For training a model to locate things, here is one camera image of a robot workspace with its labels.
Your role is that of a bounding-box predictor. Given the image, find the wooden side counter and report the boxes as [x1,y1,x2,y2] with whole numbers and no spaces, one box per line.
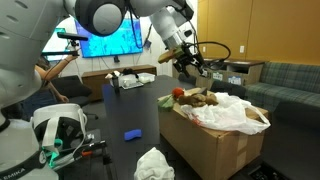
[172,57,267,95]

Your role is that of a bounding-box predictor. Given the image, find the small black bottle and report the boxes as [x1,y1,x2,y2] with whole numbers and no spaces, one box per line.
[111,73,121,95]

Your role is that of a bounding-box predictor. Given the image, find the wall mounted blue screen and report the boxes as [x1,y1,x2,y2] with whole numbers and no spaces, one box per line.
[74,15,144,59]

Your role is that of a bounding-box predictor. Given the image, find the small white box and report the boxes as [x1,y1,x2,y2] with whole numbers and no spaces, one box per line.
[137,72,157,84]

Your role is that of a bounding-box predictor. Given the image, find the green plaid sofa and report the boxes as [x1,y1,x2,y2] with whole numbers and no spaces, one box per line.
[244,61,320,116]

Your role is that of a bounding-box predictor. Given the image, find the black office chair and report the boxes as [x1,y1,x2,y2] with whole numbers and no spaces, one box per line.
[50,75,100,120]

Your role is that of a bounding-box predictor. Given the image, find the white terry towel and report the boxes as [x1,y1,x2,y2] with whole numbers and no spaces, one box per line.
[133,146,176,180]

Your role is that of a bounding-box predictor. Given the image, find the brown cardboard box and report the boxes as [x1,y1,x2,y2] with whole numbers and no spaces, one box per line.
[157,87,270,180]

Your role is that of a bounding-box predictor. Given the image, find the plush red rose green leaves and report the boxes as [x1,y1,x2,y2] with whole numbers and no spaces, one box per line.
[156,86,185,113]

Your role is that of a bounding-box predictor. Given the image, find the person raised hand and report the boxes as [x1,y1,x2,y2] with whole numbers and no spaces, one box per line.
[65,54,80,63]

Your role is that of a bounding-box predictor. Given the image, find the blue wavy sponge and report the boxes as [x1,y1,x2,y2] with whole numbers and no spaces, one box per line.
[123,128,143,142]

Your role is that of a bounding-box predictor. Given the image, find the brown plush moose toy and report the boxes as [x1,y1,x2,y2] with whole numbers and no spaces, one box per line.
[177,92,220,109]

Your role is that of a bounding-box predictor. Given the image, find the orange handled screwdriver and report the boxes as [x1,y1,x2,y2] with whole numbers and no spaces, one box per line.
[80,149,95,158]

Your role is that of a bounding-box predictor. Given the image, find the black camera on tripod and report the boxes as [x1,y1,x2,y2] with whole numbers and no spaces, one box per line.
[56,31,90,58]

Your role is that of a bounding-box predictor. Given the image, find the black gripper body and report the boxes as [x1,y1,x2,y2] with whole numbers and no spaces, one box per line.
[172,45,198,69]

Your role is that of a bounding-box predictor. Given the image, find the clear plastic container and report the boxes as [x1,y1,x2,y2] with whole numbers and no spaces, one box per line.
[119,73,145,90]

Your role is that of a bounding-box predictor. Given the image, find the yellow wrist camera mount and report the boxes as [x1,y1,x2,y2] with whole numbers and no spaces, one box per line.
[157,48,185,65]

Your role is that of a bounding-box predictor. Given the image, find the white VR headset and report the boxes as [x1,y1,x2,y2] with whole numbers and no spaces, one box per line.
[32,102,89,168]

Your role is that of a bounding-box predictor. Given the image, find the white plastic bag orange print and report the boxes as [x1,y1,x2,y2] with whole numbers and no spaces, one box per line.
[179,92,272,136]

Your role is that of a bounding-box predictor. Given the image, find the person raised forearm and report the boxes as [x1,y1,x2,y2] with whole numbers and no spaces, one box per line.
[42,58,73,82]

